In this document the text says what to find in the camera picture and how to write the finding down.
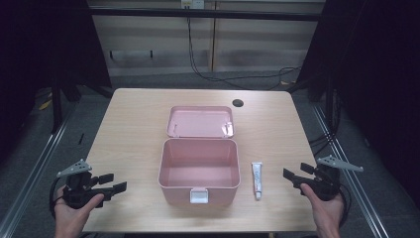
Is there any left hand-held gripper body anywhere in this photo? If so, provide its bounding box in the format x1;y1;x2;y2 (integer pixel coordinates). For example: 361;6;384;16
56;159;115;209

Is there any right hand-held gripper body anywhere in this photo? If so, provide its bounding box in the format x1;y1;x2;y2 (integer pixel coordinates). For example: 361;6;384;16
293;155;365;202

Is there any white ointment tube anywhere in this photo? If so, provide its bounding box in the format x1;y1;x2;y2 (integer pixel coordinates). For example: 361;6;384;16
251;161;263;201

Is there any pink plastic storage box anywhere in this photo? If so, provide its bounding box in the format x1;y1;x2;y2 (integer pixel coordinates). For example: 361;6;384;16
157;105;242;207

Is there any person's left hand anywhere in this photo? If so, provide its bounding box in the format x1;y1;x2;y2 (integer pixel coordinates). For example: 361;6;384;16
53;186;105;230

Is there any person's right hand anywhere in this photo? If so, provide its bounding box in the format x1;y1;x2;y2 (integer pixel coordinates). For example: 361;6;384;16
299;182;346;230

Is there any black metal stand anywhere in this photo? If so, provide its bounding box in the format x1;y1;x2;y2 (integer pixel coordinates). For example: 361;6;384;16
50;77;64;135
324;73;338;135

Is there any black curtain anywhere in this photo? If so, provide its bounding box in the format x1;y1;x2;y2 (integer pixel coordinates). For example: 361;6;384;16
0;0;113;163
296;0;420;207

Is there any metal floor rail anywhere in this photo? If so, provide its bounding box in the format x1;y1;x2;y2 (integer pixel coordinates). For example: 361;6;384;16
0;108;75;238
311;104;392;238

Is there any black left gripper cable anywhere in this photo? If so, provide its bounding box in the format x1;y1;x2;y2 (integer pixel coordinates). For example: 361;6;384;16
49;178;67;220

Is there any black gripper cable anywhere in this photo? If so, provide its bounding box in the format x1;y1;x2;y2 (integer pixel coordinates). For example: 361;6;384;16
49;178;67;220
338;183;353;229

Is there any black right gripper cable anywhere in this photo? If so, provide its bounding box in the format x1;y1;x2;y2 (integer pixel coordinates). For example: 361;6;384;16
338;183;353;229

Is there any bundle of black cables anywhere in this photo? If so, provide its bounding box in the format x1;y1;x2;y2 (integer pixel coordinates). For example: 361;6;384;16
308;127;340;158

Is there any long black floor cable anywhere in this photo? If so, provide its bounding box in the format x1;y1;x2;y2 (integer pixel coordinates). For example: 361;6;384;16
186;17;302;91

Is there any black horizontal frame bar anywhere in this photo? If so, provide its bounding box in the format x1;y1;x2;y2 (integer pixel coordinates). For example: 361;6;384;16
88;7;325;23

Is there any white wall power outlet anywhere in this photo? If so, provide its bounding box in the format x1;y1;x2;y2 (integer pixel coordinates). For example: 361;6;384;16
180;0;206;10

